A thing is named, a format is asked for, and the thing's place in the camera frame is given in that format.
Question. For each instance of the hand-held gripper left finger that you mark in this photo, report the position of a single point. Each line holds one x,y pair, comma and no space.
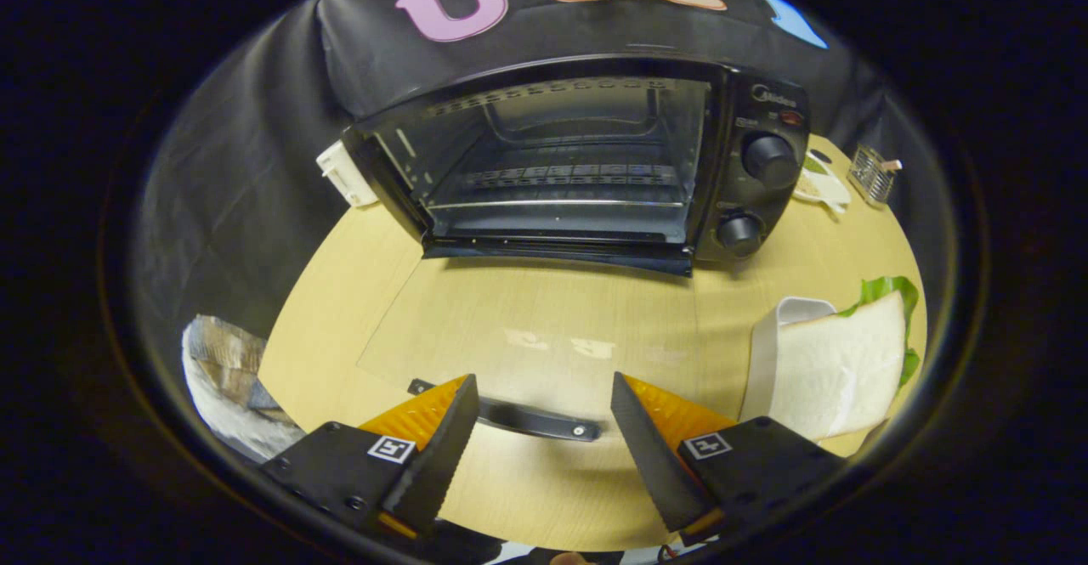
442,454

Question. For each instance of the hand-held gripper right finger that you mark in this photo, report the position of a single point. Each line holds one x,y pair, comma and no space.
650,454

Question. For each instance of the glass toaster oven door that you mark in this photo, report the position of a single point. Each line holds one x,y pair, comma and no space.
527,419

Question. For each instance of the white bread lettuce sandwich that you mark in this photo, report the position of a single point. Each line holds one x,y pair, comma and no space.
841,370

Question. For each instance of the black toaster oven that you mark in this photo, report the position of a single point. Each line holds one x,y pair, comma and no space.
756,200

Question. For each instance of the white plastic tray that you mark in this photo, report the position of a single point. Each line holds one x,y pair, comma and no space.
765,353

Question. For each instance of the white power strip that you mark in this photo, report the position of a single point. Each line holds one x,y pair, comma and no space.
347,176

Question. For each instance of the small divided seasoning dish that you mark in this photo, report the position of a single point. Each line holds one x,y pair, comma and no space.
829,191

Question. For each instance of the black backdrop cloth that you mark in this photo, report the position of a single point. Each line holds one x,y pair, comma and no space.
255,166

